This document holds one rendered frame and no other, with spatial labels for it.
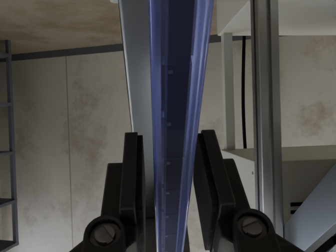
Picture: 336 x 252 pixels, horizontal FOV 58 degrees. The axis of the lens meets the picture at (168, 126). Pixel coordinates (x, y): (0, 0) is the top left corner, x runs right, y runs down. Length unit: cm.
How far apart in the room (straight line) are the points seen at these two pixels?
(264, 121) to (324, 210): 19
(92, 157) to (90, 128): 34
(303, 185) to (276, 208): 18
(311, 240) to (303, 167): 26
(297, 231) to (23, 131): 390
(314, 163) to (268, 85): 27
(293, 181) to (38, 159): 364
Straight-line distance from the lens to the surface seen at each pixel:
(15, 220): 373
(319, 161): 81
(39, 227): 434
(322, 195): 51
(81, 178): 386
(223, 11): 101
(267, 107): 60
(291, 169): 78
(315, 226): 55
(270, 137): 61
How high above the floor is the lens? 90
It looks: 1 degrees up
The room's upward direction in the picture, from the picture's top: 178 degrees clockwise
